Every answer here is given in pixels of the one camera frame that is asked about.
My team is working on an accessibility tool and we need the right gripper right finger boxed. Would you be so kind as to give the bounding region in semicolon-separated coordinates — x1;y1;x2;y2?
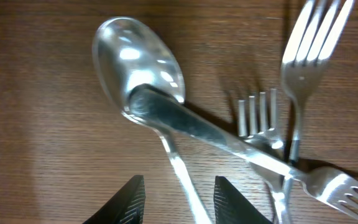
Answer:
213;175;272;224

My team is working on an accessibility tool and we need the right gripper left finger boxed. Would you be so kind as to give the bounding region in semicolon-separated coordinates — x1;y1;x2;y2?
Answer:
83;175;146;224

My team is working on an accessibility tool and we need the steel fork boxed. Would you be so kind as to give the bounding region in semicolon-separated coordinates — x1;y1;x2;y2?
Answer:
237;88;292;224
280;0;355;165

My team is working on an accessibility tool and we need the steel fork crosswise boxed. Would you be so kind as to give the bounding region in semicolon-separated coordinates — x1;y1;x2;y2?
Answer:
129;88;358;220

